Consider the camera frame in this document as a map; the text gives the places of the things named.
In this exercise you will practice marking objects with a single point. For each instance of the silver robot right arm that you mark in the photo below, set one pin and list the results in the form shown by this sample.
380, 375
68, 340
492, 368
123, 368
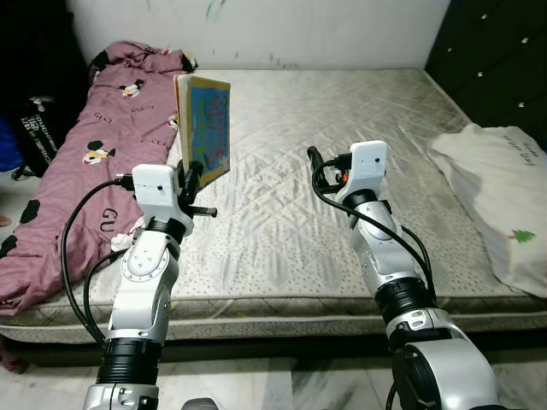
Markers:
385, 265

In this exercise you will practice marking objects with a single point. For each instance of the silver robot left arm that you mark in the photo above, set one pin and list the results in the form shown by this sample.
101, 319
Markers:
141, 290

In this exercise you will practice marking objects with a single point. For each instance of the white quilted mattress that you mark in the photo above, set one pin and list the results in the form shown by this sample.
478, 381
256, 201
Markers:
282, 231

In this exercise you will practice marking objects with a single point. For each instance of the white pillow green tree print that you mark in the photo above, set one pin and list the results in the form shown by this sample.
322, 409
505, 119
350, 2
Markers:
496, 196

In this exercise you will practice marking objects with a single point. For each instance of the colourful children's book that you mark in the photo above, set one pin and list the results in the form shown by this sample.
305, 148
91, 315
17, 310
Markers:
205, 120

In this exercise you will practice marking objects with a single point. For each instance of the black tufted headboard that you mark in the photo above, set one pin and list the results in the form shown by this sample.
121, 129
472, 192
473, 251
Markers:
496, 60

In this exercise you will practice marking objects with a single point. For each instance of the black bag with white print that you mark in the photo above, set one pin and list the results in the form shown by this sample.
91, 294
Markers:
43, 141

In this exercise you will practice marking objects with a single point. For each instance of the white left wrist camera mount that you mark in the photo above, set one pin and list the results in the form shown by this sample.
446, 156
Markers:
156, 190

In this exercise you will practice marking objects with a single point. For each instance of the grey robot left foot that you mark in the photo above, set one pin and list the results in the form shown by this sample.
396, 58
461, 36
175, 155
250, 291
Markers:
201, 404

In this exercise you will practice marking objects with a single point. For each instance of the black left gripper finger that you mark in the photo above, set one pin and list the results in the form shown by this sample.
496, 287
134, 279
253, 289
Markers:
193, 178

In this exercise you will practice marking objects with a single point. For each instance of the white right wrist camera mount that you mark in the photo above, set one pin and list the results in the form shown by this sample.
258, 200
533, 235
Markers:
367, 166

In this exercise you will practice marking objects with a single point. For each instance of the dark bed base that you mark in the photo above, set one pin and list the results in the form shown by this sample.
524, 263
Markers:
273, 346

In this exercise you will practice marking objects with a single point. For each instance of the blue plastic item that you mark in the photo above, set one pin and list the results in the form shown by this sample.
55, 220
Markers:
7, 145

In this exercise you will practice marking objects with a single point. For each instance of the purple cartoon print blanket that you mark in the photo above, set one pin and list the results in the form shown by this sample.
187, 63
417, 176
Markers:
94, 137

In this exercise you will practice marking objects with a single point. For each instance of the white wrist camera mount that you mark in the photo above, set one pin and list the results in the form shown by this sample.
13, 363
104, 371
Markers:
367, 166
156, 190

